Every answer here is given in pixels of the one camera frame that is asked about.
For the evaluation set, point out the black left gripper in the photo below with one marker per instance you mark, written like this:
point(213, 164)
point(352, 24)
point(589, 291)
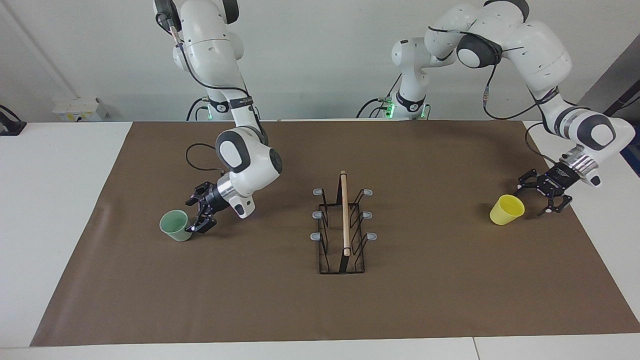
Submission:
point(561, 179)

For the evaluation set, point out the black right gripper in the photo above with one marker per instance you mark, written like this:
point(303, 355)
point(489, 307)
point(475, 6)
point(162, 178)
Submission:
point(216, 199)

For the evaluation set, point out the pale green plastic cup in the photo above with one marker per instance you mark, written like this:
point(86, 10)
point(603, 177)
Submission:
point(175, 231)

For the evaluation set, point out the yellow plastic cup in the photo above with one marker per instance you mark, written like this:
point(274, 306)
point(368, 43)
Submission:
point(504, 212)

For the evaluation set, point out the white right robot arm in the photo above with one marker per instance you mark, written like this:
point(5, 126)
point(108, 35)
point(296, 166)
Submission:
point(210, 45)

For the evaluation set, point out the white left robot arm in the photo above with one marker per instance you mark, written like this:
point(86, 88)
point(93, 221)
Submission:
point(535, 45)

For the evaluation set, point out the blue crate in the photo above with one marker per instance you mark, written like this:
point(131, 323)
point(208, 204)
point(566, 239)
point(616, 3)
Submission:
point(634, 162)

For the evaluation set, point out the brown paper table mat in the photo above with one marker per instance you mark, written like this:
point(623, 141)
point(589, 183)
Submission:
point(200, 300)

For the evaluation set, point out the white power box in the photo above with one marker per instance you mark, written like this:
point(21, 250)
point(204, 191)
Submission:
point(80, 110)

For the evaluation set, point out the black table clamp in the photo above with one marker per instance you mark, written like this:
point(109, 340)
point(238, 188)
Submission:
point(12, 127)

